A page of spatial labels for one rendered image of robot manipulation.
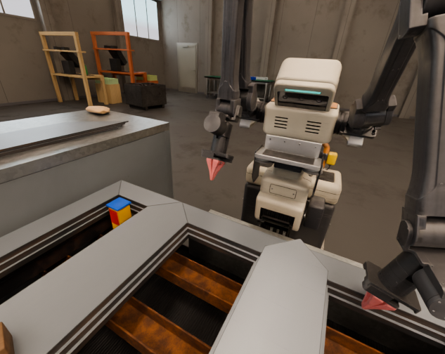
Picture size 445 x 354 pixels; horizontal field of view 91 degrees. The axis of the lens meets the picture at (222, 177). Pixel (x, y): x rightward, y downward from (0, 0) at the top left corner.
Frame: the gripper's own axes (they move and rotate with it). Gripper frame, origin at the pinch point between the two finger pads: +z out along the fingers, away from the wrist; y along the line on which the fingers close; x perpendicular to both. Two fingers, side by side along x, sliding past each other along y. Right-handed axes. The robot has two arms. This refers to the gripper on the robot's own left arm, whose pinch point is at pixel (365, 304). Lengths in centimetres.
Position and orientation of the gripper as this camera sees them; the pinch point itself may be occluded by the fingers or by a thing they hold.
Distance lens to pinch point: 67.9
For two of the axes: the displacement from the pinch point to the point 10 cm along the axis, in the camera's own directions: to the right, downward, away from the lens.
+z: -2.8, 8.0, 5.3
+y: 8.4, 4.7, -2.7
